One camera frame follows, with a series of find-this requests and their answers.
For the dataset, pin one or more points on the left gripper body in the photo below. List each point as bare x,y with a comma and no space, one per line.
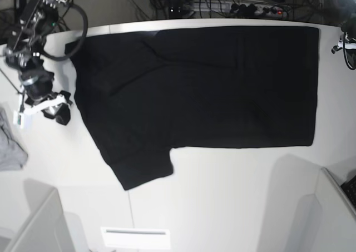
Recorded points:
345,42

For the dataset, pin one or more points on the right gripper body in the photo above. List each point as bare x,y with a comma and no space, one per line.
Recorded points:
37,86

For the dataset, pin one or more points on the black T-shirt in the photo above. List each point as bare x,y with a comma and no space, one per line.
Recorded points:
142,94

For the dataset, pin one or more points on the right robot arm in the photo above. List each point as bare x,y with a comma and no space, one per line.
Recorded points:
23,53

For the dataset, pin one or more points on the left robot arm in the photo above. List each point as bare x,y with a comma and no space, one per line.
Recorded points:
348,27

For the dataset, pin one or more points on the grey crumpled cloth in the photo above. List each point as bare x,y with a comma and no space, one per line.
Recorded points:
13,156

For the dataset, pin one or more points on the white power strip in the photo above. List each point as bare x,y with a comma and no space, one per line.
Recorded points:
258,11

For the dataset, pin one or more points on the white partition panel left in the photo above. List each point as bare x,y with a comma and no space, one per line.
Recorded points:
48,227

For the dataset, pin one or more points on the black keyboard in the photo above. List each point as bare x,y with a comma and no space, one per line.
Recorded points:
349,189

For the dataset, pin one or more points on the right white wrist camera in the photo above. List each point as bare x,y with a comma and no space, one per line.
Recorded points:
21,120

